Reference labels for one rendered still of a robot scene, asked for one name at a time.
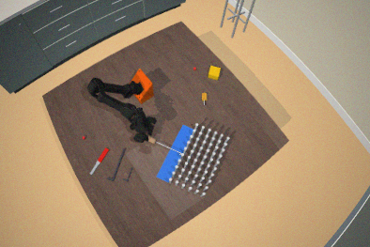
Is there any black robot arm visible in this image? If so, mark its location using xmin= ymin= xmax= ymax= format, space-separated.
xmin=87 ymin=78 xmax=146 ymax=133

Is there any yellow box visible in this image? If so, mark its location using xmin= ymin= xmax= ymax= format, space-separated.
xmin=208 ymin=66 xmax=221 ymax=81

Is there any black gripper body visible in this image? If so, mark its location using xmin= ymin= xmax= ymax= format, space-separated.
xmin=133 ymin=117 xmax=156 ymax=143

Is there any tan wooden-handled tool with thin metal shaft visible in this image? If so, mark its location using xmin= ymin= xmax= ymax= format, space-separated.
xmin=148 ymin=135 xmax=164 ymax=146

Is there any yellow ribbed screwdriver handle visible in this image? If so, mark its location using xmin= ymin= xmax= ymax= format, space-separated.
xmin=202 ymin=93 xmax=207 ymax=106

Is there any blue rectangular strip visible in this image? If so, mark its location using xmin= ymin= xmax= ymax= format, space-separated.
xmin=157 ymin=125 xmax=193 ymax=183

